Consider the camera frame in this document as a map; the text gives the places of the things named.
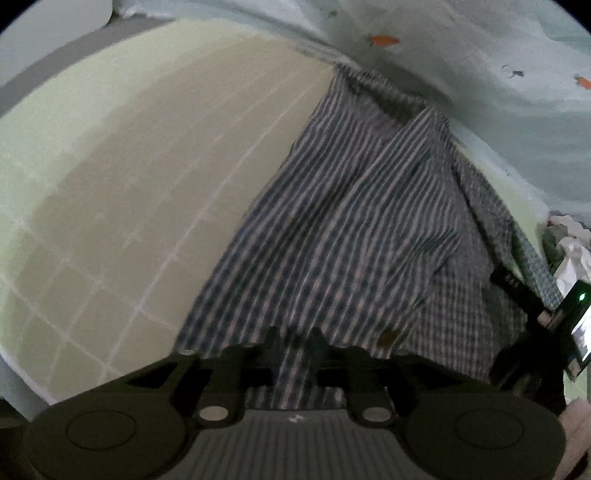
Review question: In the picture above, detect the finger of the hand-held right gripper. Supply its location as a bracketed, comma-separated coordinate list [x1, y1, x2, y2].
[489, 265, 557, 326]

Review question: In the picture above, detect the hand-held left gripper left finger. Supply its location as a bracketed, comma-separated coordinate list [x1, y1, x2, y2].
[99, 326, 280, 426]

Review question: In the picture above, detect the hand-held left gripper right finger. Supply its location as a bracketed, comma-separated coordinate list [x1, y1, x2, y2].
[308, 326, 496, 427]

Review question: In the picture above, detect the plaid shirt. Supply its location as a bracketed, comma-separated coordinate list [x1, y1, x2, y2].
[175, 62, 561, 411]

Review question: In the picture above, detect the person's right forearm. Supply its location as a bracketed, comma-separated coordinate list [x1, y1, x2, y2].
[560, 396, 591, 480]

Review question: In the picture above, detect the crumpled floral cloth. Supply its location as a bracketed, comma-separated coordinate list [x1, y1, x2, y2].
[542, 213, 591, 301]

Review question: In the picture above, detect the white carrot print quilt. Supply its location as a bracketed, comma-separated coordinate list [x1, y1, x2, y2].
[113, 0, 591, 217]

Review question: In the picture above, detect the green grid mat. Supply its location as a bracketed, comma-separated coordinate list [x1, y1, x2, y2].
[0, 18, 591, 416]

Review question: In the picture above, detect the grey mattress edge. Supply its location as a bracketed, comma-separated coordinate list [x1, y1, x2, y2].
[0, 16, 178, 118]

